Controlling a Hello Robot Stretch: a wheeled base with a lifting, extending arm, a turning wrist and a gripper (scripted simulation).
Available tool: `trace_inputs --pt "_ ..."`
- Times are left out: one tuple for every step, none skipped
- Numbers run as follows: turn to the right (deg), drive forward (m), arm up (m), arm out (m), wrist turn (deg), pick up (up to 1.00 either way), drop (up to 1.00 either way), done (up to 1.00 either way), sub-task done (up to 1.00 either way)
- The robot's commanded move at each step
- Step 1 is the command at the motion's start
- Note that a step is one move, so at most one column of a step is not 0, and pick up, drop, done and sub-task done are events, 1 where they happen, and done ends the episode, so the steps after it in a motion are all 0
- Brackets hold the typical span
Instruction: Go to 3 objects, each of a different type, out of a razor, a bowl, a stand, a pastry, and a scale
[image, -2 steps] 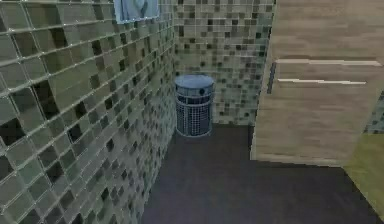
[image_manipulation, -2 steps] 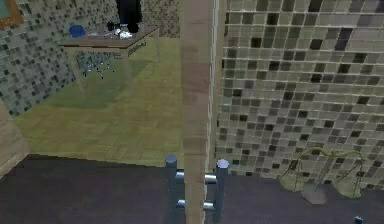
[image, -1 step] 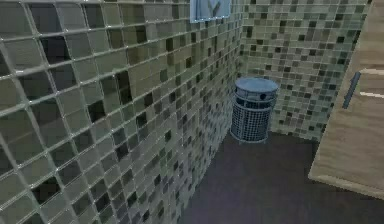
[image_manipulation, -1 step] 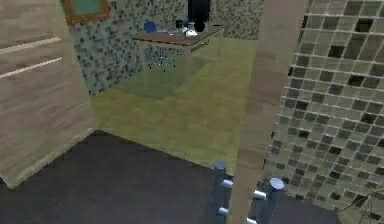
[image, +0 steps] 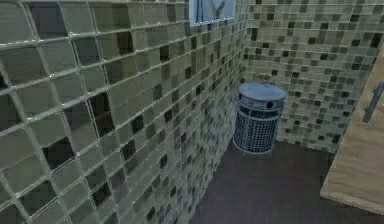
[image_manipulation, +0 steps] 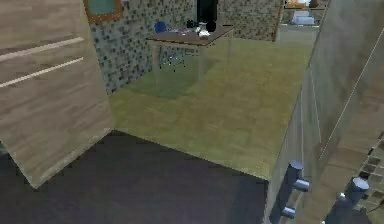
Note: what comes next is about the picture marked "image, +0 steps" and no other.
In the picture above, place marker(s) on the grey mesh waste bin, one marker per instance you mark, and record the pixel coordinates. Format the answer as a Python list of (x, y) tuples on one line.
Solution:
[(256, 126)]

